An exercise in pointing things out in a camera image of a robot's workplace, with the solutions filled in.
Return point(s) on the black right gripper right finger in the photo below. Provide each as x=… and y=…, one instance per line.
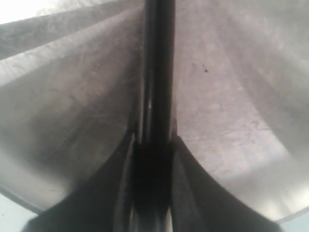
x=200, y=204

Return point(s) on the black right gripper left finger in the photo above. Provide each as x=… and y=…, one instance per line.
x=102, y=204

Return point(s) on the black handled serrated knife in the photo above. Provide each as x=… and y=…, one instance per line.
x=153, y=153

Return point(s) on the round stainless steel plate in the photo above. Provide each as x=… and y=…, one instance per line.
x=69, y=72

